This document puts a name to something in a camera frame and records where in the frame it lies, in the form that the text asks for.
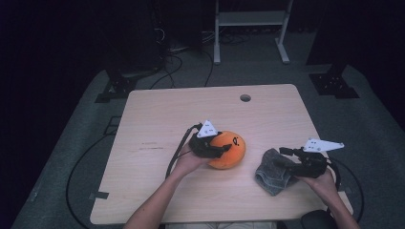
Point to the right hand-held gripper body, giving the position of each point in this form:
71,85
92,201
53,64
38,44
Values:
313,163

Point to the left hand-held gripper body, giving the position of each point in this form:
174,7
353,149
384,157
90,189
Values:
203,148

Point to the orange plush toy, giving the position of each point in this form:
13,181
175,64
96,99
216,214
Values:
232,157

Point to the grey fluffy cloth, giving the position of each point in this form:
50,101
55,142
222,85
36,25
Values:
272,178

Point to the person's left hand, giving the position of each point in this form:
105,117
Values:
189,162

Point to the person's right hand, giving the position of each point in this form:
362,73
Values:
323,186

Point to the black chair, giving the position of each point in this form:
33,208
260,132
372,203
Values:
318,221

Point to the black stand base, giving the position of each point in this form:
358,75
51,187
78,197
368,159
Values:
334,84
119,87

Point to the grey tape strip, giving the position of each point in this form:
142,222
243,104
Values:
99,195

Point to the dark computer cabinet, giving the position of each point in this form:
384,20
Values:
178,22

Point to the white metal desk frame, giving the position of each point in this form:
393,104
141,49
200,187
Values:
251,18

